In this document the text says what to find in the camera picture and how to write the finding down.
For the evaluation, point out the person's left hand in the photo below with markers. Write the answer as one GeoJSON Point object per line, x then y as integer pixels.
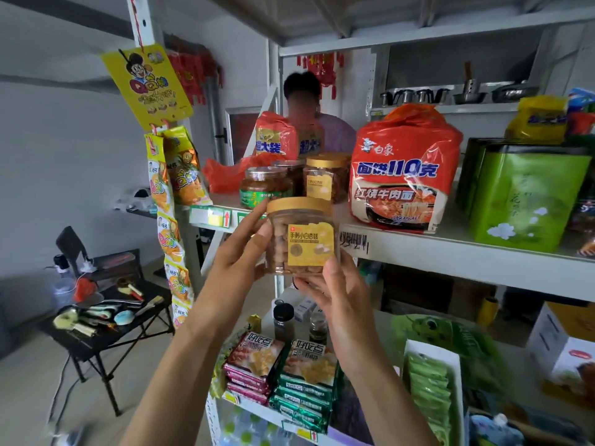
{"type": "Point", "coordinates": [232, 278]}

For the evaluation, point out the person's right hand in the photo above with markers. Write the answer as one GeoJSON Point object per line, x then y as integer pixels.
{"type": "Point", "coordinates": [346, 315]}

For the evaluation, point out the person's left thumb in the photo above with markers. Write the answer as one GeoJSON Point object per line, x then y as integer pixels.
{"type": "Point", "coordinates": [261, 246]}

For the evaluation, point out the person's right thumb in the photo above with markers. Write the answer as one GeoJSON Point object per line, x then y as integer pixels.
{"type": "Point", "coordinates": [335, 276]}

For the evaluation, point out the clear nut jar yellow label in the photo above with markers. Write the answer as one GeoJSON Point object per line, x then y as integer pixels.
{"type": "Point", "coordinates": [302, 236]}

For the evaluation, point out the person's right forearm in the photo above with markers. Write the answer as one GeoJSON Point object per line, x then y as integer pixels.
{"type": "Point", "coordinates": [386, 404]}

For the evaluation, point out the person's left forearm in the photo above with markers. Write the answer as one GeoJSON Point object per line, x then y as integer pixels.
{"type": "Point", "coordinates": [186, 380]}

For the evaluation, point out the barcode sticker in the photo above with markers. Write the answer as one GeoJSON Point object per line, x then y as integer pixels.
{"type": "Point", "coordinates": [354, 241]}

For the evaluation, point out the small white box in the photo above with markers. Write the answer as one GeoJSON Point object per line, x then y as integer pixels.
{"type": "Point", "coordinates": [304, 310]}

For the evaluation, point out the shelf price tag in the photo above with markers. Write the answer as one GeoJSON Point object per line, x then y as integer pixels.
{"type": "Point", "coordinates": [218, 218]}

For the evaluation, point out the small dark spice bottle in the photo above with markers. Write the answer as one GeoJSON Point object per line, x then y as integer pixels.
{"type": "Point", "coordinates": [318, 327]}

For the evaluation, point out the glass jar green label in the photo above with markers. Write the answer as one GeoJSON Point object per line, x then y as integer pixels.
{"type": "Point", "coordinates": [265, 185]}

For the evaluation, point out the black cap spice bottle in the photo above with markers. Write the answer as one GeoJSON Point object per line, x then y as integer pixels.
{"type": "Point", "coordinates": [283, 322]}

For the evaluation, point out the small yellow packet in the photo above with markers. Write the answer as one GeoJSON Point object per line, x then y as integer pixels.
{"type": "Point", "coordinates": [254, 324]}

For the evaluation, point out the dark sauce glass jar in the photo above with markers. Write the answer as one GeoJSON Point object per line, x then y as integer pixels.
{"type": "Point", "coordinates": [293, 174]}

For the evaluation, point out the red plastic bag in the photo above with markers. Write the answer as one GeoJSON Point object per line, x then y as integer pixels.
{"type": "Point", "coordinates": [223, 174]}

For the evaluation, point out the hanging strips of snack packets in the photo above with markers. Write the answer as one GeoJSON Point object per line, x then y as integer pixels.
{"type": "Point", "coordinates": [169, 236]}

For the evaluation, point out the clear snack jar gold lid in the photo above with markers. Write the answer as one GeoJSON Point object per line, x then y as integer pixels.
{"type": "Point", "coordinates": [327, 178]}

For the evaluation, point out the orange snack bag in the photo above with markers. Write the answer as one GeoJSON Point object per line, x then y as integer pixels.
{"type": "Point", "coordinates": [275, 134]}

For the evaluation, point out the white framed door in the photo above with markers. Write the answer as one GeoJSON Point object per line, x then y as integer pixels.
{"type": "Point", "coordinates": [239, 134]}

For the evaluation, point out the stack of green biscuit packets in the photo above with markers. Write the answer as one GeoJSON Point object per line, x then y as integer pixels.
{"type": "Point", "coordinates": [304, 390]}

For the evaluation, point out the stack of pink biscuit packets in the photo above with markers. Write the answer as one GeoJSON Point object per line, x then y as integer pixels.
{"type": "Point", "coordinates": [253, 366]}

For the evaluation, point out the orange instant noodle multipack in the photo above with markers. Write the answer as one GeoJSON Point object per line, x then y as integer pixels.
{"type": "Point", "coordinates": [402, 167]}

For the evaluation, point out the white metal shelf rack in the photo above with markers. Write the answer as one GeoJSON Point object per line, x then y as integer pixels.
{"type": "Point", "coordinates": [465, 260]}

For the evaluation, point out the green frog print bag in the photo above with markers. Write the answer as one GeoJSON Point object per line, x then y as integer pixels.
{"type": "Point", "coordinates": [455, 343]}

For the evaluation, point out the purple packet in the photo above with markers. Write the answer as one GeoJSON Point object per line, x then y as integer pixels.
{"type": "Point", "coordinates": [351, 415]}

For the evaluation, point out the row of green sachets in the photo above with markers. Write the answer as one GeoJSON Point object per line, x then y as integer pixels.
{"type": "Point", "coordinates": [430, 394]}

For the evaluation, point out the yellow can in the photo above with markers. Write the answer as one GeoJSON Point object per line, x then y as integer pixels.
{"type": "Point", "coordinates": [487, 312]}

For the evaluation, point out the white display box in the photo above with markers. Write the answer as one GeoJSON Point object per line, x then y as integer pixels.
{"type": "Point", "coordinates": [458, 390]}

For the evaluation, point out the green tin box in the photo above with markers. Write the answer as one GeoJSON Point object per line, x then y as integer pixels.
{"type": "Point", "coordinates": [472, 171]}
{"type": "Point", "coordinates": [525, 199]}

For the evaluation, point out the pile of brushes and tools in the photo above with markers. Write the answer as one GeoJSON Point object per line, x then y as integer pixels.
{"type": "Point", "coordinates": [100, 313]}

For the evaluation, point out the red small object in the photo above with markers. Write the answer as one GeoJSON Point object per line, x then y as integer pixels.
{"type": "Point", "coordinates": [85, 290]}

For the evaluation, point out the black folding table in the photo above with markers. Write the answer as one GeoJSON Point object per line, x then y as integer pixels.
{"type": "Point", "coordinates": [102, 334]}

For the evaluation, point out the red hanging decoration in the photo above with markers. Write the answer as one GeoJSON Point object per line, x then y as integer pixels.
{"type": "Point", "coordinates": [193, 74]}
{"type": "Point", "coordinates": [323, 69]}

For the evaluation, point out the yellow cartoon hanging card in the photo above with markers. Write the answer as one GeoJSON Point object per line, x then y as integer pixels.
{"type": "Point", "coordinates": [148, 88]}

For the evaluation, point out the row of metal cups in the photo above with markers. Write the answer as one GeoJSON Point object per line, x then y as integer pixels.
{"type": "Point", "coordinates": [413, 96]}

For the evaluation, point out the clear spray bottle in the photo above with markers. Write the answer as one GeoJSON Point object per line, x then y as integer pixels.
{"type": "Point", "coordinates": [63, 283]}

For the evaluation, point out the metal bowl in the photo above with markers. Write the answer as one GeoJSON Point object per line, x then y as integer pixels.
{"type": "Point", "coordinates": [469, 98]}

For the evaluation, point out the blue plastic bag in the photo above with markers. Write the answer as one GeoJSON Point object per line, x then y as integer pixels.
{"type": "Point", "coordinates": [495, 431]}

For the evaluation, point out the white and yellow carton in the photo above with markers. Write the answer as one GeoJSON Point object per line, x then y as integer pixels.
{"type": "Point", "coordinates": [558, 348]}

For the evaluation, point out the dark snack packet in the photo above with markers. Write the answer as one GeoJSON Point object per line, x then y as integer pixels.
{"type": "Point", "coordinates": [583, 227]}

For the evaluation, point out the dark metal pan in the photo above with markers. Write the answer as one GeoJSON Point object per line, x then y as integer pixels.
{"type": "Point", "coordinates": [513, 92]}

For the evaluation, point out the yellow snack bag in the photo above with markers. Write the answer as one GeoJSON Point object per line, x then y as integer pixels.
{"type": "Point", "coordinates": [537, 118]}

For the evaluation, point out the blue and red packet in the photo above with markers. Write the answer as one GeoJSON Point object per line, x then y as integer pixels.
{"type": "Point", "coordinates": [581, 111]}

